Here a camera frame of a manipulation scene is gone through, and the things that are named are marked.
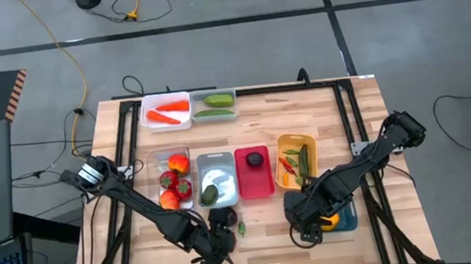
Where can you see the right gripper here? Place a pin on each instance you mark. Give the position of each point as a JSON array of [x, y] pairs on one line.
[[308, 207]]

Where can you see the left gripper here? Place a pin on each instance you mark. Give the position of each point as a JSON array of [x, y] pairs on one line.
[[215, 238]]

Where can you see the red chili pepper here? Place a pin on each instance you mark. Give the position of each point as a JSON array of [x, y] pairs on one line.
[[290, 170]]

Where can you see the dark green avocado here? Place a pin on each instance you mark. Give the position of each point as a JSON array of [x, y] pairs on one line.
[[209, 195]]

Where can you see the green pea pod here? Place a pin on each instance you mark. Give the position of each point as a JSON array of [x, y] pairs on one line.
[[293, 161]]

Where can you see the orange bell pepper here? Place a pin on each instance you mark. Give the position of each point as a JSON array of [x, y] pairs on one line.
[[169, 200]]

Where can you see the small orange toy vegetable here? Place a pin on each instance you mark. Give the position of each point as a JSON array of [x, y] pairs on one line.
[[284, 162]]

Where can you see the small green chili pepper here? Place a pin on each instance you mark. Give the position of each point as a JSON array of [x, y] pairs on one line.
[[299, 181], [291, 151]]

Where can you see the purple plum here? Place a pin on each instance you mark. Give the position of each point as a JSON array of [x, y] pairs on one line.
[[254, 159]]

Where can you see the yellow plastic basket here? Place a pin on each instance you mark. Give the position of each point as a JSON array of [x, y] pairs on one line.
[[288, 141]]

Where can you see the yellow-orange bell pepper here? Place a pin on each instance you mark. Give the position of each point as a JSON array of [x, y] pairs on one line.
[[179, 164]]

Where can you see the clear plastic bin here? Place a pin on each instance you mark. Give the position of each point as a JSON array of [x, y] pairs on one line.
[[153, 157]]

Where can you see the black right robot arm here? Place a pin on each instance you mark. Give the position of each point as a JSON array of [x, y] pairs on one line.
[[364, 165]]

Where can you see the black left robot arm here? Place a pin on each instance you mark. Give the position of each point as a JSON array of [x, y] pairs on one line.
[[147, 205]]

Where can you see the teal plastic basket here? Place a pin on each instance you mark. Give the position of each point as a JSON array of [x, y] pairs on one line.
[[350, 220]]

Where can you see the dark purple eggplant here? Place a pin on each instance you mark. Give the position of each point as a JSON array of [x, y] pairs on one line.
[[232, 217]]

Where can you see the red plastic basket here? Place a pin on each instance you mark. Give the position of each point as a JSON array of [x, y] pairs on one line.
[[256, 186]]

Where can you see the light grey plastic basket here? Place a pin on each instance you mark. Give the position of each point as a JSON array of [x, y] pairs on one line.
[[217, 164]]

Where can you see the white plastic container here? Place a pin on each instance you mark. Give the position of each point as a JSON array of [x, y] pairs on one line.
[[186, 120]]

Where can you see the black clamp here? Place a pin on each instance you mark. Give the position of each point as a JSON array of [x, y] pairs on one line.
[[303, 78]]

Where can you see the frosted translucent plastic container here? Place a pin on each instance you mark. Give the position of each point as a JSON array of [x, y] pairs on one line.
[[197, 98]]

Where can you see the yellow extension plug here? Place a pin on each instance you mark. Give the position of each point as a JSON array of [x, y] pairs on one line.
[[132, 15]]

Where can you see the black aluminium table frame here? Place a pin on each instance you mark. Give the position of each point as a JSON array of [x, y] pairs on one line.
[[257, 91]]

